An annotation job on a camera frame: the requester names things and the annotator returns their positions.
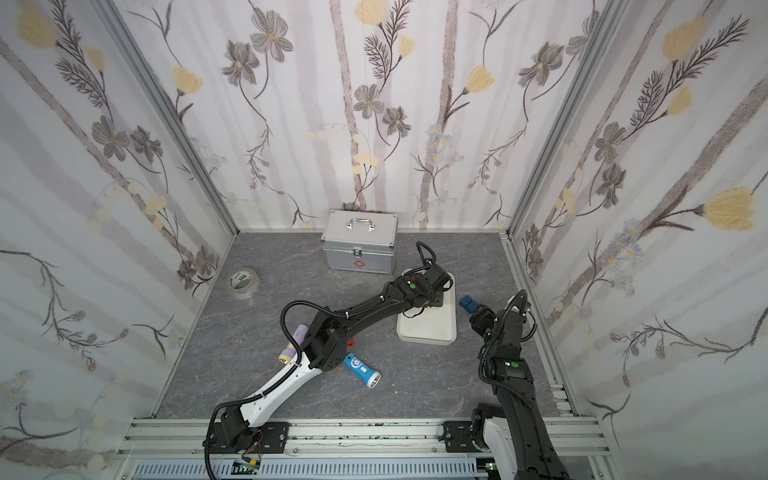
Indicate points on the white plastic storage tray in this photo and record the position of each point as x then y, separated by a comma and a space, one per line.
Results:
431, 325

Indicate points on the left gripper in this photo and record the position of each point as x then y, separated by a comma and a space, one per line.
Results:
435, 291

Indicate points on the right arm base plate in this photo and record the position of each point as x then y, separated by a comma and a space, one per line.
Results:
458, 437

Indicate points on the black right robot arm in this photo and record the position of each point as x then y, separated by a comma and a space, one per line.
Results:
513, 431

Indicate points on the clear tape roll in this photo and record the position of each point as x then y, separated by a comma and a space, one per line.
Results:
243, 283

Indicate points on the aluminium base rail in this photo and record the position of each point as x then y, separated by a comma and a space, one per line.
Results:
316, 448

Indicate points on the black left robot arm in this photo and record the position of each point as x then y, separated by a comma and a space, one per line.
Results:
323, 349

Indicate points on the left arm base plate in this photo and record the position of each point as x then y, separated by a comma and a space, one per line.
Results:
270, 437

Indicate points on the teal blue object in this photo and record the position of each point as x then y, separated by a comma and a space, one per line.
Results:
469, 304

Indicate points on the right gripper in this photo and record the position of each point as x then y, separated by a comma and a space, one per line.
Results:
482, 318

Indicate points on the silver aluminium first-aid case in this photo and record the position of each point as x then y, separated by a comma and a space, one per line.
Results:
360, 241

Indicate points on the blue flashlight white logo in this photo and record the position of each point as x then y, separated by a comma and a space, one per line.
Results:
369, 376

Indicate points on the purple flashlight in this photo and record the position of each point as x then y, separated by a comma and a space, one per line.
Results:
289, 352

